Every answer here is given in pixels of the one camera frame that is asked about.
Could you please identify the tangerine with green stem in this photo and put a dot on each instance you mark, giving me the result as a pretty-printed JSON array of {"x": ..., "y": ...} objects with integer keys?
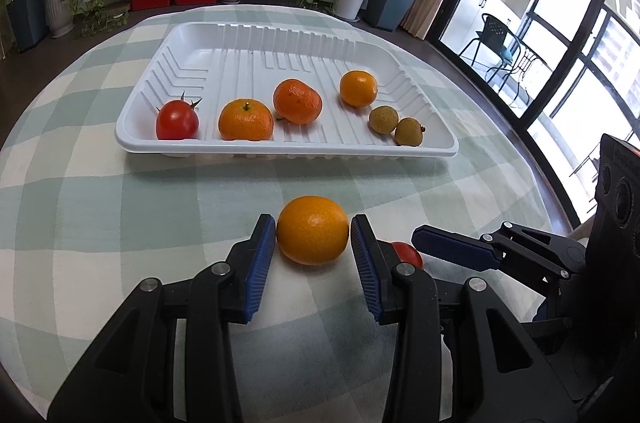
[{"x": 246, "y": 120}]

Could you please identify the black metal chair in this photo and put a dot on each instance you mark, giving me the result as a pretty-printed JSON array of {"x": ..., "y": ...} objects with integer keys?
[{"x": 492, "y": 33}]

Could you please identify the large smooth orange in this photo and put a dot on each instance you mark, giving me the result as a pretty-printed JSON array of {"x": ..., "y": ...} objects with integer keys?
[{"x": 312, "y": 230}]

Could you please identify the black metal balcony table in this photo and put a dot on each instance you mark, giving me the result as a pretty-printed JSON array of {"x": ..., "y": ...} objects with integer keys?
[{"x": 522, "y": 65}]

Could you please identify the large red tomato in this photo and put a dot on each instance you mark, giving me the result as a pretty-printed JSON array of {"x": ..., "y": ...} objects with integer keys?
[{"x": 176, "y": 120}]

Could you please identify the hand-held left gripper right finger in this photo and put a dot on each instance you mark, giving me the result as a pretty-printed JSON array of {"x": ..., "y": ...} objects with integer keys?
[{"x": 367, "y": 265}]

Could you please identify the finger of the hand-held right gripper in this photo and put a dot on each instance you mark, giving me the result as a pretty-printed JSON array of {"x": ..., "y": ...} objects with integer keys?
[{"x": 455, "y": 247}]

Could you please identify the plant in ribbed white pot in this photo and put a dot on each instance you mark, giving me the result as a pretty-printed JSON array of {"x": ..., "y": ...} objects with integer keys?
[{"x": 59, "y": 10}]

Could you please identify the trailing green floor plant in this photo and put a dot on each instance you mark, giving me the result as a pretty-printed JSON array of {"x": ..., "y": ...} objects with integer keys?
[{"x": 100, "y": 19}]

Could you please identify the small smooth tangerine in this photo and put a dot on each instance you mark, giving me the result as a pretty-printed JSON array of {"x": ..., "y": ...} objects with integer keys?
[{"x": 358, "y": 88}]

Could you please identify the wrinkled tangerine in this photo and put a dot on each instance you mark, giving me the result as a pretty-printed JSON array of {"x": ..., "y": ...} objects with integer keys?
[{"x": 297, "y": 102}]

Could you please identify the brown longan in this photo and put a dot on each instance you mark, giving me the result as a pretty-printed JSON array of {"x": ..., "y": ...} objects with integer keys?
[
  {"x": 383, "y": 120},
  {"x": 409, "y": 132}
]

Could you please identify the small red tomato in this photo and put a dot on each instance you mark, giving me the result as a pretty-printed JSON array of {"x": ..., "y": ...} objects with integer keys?
[{"x": 409, "y": 254}]

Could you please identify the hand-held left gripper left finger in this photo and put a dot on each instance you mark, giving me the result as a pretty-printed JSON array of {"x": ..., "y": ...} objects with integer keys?
[{"x": 257, "y": 268}]

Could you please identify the green checkered tablecloth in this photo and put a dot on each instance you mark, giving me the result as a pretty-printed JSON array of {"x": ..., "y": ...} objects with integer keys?
[{"x": 100, "y": 203}]

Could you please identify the white plastic tray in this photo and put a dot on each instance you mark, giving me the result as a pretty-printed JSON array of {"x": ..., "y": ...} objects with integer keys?
[{"x": 240, "y": 58}]

